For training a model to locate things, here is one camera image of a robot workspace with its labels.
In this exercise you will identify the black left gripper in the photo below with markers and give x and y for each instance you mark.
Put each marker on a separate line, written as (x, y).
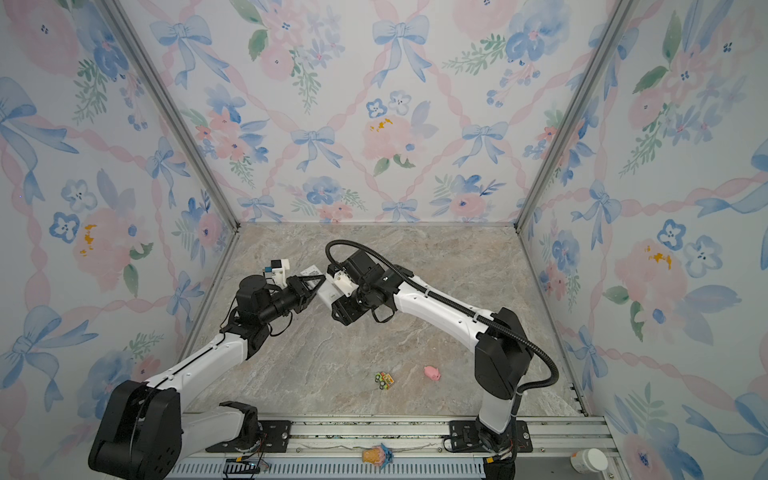
(303, 296)

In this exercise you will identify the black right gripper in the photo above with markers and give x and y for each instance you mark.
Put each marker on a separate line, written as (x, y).
(343, 312)

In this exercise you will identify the white remote control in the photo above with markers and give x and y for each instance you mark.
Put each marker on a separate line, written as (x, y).
(328, 292)

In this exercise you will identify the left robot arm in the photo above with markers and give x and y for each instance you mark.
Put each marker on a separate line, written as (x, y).
(146, 427)

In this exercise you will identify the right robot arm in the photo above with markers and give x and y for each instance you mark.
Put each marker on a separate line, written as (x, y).
(496, 339)

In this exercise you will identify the red green toy car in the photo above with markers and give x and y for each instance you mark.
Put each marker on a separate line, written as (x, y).
(384, 380)

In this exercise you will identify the pink pig toy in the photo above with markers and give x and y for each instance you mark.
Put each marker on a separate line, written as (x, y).
(432, 373)

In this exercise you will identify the orange blue plush toy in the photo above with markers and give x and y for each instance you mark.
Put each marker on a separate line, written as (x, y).
(379, 456)

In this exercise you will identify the white cup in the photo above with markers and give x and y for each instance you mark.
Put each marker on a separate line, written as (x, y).
(589, 461)

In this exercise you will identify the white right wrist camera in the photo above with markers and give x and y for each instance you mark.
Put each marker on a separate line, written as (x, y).
(344, 283)

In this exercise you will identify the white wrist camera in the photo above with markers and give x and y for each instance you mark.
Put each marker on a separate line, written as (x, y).
(277, 272)
(344, 283)

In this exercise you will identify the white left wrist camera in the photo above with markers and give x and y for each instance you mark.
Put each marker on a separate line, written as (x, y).
(277, 272)

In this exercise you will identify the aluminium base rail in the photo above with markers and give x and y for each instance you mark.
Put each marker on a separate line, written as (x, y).
(316, 447)

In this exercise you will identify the aluminium corner post left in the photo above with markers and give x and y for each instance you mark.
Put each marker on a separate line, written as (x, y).
(118, 20)

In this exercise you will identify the aluminium corner post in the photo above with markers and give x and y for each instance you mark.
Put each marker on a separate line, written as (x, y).
(118, 20)
(608, 41)

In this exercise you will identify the aluminium corner post right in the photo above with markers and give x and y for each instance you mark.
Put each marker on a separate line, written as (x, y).
(608, 41)

